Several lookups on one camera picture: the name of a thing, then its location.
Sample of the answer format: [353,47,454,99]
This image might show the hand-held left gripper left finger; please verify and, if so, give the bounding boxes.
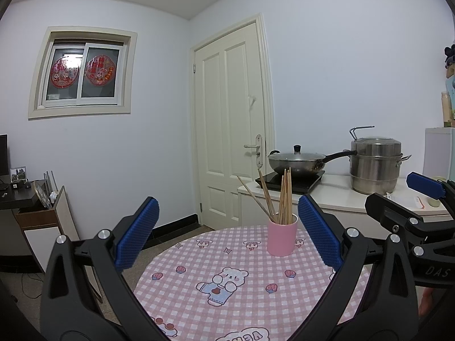
[40,196,167,341]

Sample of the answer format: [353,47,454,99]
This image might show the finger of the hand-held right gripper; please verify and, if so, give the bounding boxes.
[365,192,455,246]
[406,171,455,203]

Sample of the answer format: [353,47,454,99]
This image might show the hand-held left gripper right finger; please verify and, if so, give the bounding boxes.
[289,194,420,341]

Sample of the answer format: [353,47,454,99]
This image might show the pink cup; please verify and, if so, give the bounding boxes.
[267,213,298,257]

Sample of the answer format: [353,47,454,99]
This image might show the group of wooden chopsticks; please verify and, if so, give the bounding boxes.
[236,167,293,225]

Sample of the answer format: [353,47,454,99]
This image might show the person's right hand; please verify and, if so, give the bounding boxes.
[419,286,434,317]

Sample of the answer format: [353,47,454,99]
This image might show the small pale cup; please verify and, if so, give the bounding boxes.
[428,176,448,207]

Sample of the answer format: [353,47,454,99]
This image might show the white and red packet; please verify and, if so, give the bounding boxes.
[386,192,425,210]

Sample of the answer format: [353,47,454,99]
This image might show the white refrigerator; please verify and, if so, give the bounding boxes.
[424,127,455,182]

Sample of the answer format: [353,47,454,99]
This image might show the stainless steel steamer pot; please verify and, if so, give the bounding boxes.
[349,126,412,195]

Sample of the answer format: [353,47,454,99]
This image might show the white kitchen cabinet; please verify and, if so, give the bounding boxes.
[237,174,455,238]

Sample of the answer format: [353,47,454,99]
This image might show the black induction cooktop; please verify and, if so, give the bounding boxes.
[255,170,326,193]

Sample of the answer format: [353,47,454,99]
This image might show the beige bottle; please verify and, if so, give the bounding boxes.
[441,92,452,123]

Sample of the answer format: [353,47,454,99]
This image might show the pink checked cartoon tablecloth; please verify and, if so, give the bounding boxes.
[133,225,370,341]

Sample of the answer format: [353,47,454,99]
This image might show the glass lid with black knob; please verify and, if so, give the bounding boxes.
[268,144,326,160]

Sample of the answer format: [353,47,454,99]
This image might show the narrow brown and white cabinet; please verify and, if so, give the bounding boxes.
[12,185,80,274]

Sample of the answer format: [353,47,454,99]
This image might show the metal rods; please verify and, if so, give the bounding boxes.
[43,170,59,192]

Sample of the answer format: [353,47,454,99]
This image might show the round metal plate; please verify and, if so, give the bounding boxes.
[34,180,52,208]

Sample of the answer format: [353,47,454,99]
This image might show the dark wooden desk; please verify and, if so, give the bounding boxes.
[0,179,40,256]

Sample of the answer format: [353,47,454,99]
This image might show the cream panelled door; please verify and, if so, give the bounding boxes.
[190,12,276,230]

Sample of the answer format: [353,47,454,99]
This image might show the cream framed window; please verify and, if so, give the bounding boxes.
[28,26,138,120]

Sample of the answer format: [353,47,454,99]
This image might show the black monitor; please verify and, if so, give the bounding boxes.
[0,134,8,176]

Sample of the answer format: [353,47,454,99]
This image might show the red paper window decoration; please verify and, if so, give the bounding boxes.
[50,56,80,88]
[85,55,115,85]

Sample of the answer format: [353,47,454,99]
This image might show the grey wok with black handle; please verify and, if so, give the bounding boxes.
[267,151,358,179]

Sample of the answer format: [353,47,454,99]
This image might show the silver door handle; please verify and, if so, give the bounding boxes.
[244,134,264,167]

